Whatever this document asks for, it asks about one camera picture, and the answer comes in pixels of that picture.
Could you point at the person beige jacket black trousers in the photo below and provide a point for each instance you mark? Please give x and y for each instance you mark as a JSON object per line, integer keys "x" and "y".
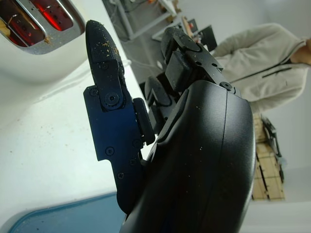
{"x": 262, "y": 63}

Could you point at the blue rectangular tray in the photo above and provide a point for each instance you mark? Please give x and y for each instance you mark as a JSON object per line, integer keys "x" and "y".
{"x": 73, "y": 218}

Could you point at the brown toast slice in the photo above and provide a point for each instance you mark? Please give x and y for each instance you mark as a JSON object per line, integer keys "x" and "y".
{"x": 3, "y": 28}

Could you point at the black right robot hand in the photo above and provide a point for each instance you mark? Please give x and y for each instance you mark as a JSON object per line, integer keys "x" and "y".
{"x": 194, "y": 157}

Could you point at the cream white two-slot toaster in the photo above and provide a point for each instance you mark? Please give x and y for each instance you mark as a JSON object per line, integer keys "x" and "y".
{"x": 36, "y": 65}

